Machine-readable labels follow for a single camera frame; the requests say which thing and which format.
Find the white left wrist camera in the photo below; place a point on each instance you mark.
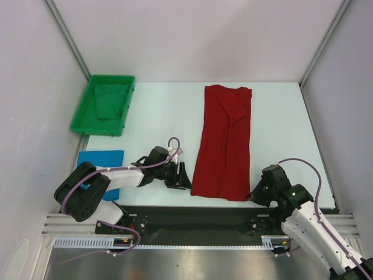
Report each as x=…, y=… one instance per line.
x=173, y=154

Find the green plastic tray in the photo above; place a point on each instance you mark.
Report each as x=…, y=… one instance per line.
x=85, y=120

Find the aluminium frame rail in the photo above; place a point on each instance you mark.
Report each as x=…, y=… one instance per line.
x=59, y=225

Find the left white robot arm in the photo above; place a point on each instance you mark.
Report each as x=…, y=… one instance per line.
x=81, y=195

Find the right white cable duct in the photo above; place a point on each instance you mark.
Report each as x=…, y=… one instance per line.
x=276, y=241

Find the red t shirt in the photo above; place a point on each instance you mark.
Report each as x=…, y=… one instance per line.
x=223, y=162

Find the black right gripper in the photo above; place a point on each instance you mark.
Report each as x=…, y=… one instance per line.
x=256, y=196

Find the black table edge rail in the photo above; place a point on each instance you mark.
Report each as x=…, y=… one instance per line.
x=198, y=226

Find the white cable duct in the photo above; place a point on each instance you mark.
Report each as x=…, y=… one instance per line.
x=93, y=242
x=276, y=241

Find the aluminium corner post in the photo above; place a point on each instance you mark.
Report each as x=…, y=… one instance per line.
x=330, y=31
x=67, y=37

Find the right aluminium corner post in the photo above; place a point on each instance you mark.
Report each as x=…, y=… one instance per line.
x=330, y=31

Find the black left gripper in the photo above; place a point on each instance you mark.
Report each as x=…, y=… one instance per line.
x=184, y=182

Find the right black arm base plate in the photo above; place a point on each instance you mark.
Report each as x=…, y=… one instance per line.
x=265, y=225

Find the blue folded t shirt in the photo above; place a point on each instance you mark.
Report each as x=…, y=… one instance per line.
x=102, y=158

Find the green folded t shirt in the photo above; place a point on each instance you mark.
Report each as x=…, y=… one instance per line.
x=110, y=100

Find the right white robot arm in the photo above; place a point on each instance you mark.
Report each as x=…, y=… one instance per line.
x=299, y=217

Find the left aluminium corner post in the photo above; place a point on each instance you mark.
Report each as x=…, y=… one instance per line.
x=67, y=37

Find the left white cable duct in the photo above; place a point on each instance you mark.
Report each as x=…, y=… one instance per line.
x=93, y=242

